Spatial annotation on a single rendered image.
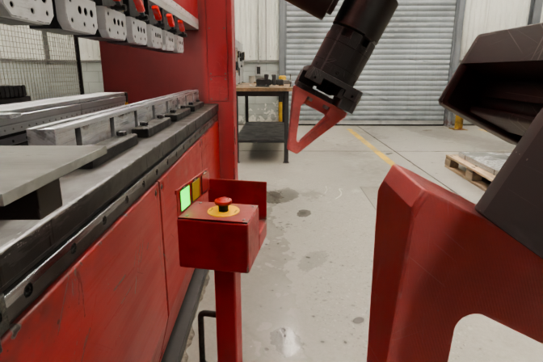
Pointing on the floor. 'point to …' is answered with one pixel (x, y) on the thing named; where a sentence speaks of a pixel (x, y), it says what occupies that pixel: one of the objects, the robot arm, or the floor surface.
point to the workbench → (274, 131)
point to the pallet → (473, 173)
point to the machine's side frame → (190, 58)
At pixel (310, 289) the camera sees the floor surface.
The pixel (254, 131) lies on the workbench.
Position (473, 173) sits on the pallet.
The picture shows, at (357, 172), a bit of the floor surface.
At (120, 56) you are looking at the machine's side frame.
